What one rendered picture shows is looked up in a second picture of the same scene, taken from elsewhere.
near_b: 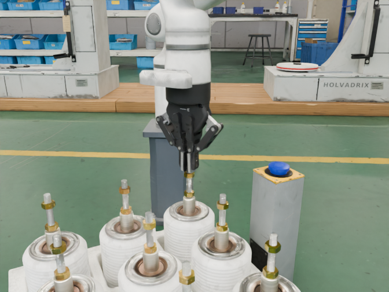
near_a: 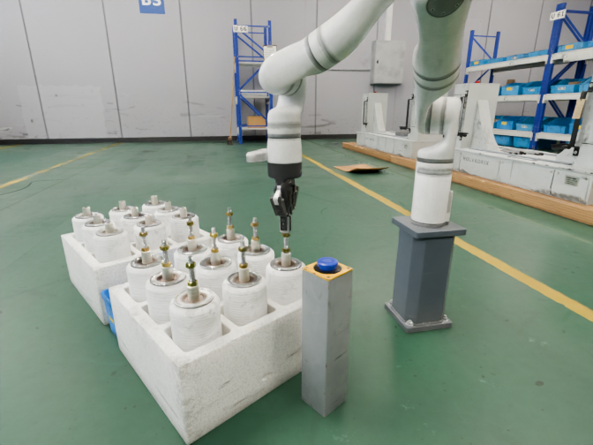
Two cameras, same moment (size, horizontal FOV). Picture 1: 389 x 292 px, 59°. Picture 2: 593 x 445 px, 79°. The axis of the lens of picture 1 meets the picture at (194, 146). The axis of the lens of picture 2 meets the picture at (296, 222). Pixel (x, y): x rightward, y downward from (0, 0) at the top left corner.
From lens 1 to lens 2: 0.84 m
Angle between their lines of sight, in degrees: 70
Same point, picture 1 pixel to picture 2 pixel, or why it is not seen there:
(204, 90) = (274, 168)
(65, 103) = (540, 199)
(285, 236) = (313, 331)
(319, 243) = not seen: outside the picture
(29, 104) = (507, 192)
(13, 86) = (504, 170)
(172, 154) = (406, 248)
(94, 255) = not seen: hidden behind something
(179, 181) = (406, 279)
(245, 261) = (231, 291)
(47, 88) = (532, 180)
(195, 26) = (270, 121)
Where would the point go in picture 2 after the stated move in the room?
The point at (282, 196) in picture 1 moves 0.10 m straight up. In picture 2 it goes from (307, 285) to (308, 237)
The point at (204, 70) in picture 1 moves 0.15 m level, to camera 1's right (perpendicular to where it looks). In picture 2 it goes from (274, 154) to (294, 164)
